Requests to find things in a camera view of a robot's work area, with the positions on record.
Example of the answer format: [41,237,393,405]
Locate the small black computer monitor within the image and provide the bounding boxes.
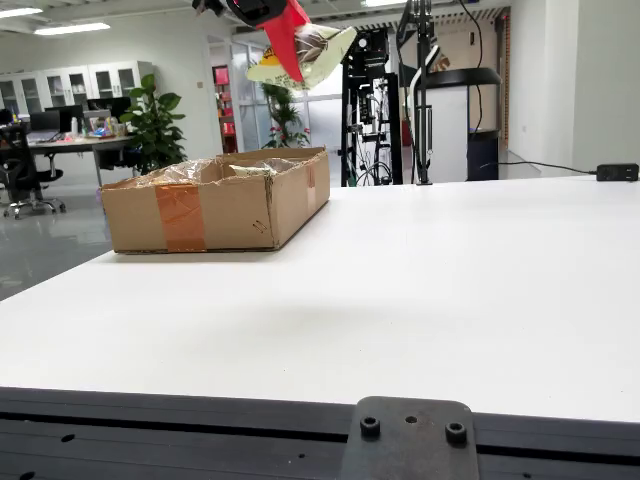
[28,109,61,134]

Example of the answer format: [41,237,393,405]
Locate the white kiosk with black top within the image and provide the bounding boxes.
[424,67,503,182]

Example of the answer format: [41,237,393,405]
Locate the black equipment rack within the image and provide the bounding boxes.
[337,27,404,188]

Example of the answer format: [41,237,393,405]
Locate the open brown cardboard box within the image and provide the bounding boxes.
[99,145,332,255]

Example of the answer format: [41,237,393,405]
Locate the pale flat snack packet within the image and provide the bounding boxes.
[228,164,275,179]

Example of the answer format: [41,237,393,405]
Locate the black office chair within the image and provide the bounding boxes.
[0,122,67,220]

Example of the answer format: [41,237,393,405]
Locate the clear crinkled plastic bag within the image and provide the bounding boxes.
[142,157,311,185]

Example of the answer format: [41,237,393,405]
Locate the pale green sunflower seed bag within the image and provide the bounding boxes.
[245,24,359,92]

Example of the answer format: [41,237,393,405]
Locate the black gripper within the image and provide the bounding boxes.
[224,0,312,84]

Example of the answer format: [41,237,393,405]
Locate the dark metal mounting plate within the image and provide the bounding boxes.
[337,395,481,480]

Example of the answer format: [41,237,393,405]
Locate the tall slim potted plant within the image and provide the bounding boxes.
[259,82,312,150]

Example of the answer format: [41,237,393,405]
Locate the long ceiling light panel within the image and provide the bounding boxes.
[0,6,44,20]
[33,22,111,36]

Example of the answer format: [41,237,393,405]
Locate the black power adapter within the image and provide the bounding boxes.
[595,163,640,183]

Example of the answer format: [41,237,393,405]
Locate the black aluminium frame rail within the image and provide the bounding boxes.
[0,386,640,480]

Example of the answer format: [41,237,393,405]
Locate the wide black computer monitor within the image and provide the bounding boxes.
[87,96,132,121]

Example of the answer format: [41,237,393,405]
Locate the hanging black cable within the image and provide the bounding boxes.
[458,0,485,134]

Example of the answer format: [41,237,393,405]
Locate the thin black adapter cable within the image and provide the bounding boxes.
[478,160,599,175]

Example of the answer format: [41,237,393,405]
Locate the red display shelf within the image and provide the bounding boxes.
[212,64,237,154]

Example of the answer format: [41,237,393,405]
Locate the black jointed stand arm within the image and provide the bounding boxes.
[395,0,441,186]

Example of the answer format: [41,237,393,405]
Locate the broad-leaf green potted plant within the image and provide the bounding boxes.
[118,73,187,175]

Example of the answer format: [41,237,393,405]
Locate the grey office desk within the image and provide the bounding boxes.
[27,134,134,189]

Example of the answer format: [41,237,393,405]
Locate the white glass-door wall cabinets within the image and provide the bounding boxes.
[0,60,154,116]

